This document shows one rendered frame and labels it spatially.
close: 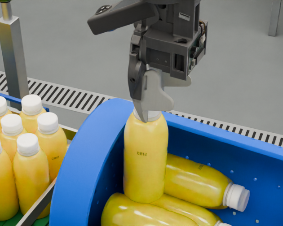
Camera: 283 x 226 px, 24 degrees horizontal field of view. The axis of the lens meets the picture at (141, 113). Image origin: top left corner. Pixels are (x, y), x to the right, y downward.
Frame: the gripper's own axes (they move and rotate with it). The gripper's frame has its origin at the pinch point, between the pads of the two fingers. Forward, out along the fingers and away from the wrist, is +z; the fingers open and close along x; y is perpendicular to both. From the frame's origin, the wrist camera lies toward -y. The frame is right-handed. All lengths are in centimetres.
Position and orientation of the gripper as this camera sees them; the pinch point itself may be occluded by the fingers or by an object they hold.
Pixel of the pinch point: (147, 104)
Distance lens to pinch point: 94.3
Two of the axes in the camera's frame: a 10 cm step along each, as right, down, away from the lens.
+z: 0.1, 7.8, 6.2
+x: 4.4, -5.6, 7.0
